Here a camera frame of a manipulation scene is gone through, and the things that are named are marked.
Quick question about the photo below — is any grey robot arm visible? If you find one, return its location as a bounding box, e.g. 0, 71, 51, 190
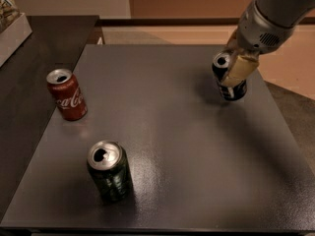
220, 0, 315, 88

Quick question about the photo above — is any red coca-cola can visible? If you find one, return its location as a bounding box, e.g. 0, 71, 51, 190
46, 69, 88, 121

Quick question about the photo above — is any dark green soda can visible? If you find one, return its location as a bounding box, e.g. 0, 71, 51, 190
87, 141, 133, 203

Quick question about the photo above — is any black side table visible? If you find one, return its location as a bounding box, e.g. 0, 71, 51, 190
0, 16, 98, 220

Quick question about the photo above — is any dark blue pepsi can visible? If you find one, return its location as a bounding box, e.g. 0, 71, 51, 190
212, 51, 247, 101

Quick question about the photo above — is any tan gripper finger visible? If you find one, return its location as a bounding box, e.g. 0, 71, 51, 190
224, 30, 238, 54
220, 54, 259, 88

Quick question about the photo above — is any white box with snacks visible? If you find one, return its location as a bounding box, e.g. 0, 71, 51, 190
0, 0, 32, 67

